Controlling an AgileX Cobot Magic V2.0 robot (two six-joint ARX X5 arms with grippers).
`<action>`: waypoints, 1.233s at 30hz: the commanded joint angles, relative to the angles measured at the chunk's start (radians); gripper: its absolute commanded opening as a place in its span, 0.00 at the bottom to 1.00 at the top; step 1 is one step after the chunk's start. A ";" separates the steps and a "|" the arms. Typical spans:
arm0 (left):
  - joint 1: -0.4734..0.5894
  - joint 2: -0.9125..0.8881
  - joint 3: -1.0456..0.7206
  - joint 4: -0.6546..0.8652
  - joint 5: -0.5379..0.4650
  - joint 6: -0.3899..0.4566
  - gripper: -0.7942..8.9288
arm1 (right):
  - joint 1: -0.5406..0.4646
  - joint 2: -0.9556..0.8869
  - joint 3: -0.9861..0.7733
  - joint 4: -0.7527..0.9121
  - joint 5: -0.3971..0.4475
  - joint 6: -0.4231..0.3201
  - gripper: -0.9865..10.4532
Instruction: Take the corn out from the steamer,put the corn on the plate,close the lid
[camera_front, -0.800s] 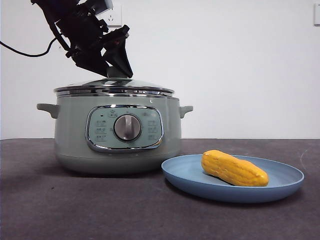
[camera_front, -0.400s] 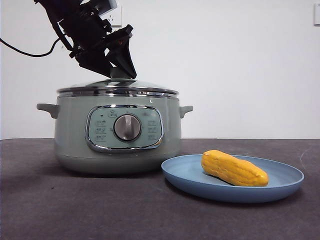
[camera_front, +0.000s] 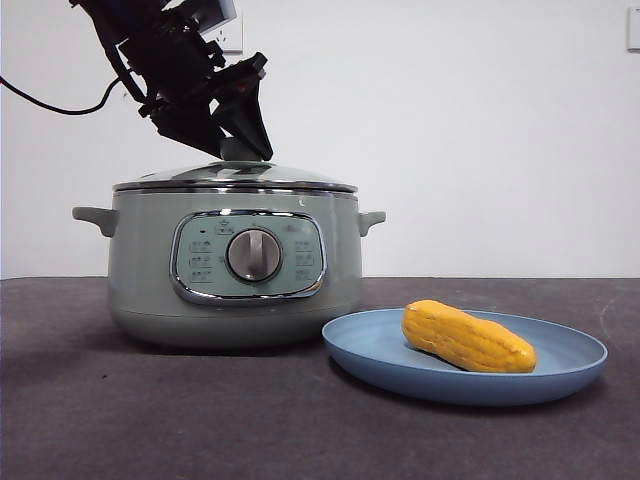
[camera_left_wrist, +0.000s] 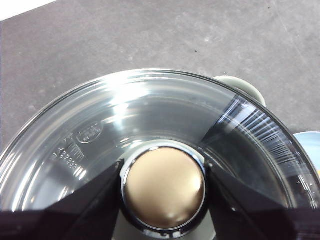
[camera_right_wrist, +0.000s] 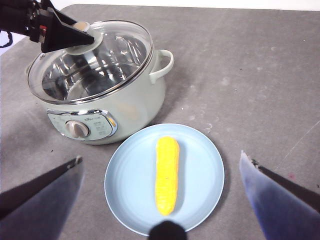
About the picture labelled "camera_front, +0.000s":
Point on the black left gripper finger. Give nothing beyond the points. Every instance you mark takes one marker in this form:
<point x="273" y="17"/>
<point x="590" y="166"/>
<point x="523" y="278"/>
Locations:
<point x="190" y="127"/>
<point x="252" y="125"/>

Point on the glass lid with green knob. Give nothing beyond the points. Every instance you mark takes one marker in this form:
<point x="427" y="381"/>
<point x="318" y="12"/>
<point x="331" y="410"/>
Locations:
<point x="240" y="175"/>

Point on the yellow corn cob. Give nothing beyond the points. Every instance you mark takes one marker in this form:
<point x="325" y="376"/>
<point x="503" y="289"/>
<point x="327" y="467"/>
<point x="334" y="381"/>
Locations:
<point x="470" y="340"/>

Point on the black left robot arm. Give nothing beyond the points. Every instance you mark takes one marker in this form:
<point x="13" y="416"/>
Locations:
<point x="120" y="15"/>

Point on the pale green electric steamer pot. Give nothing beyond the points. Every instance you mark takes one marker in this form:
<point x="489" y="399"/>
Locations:
<point x="145" y="300"/>

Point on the blue round plate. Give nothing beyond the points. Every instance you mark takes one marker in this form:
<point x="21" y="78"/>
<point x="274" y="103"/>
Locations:
<point x="370" y="350"/>

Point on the white wall socket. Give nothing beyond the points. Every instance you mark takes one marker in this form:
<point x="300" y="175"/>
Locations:
<point x="235" y="42"/>

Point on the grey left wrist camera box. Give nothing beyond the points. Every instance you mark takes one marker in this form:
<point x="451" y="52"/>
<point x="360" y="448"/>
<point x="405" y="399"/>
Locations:
<point x="217" y="12"/>

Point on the white wall switch plate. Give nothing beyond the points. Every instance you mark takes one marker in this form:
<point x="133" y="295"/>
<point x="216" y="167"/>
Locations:
<point x="635" y="30"/>

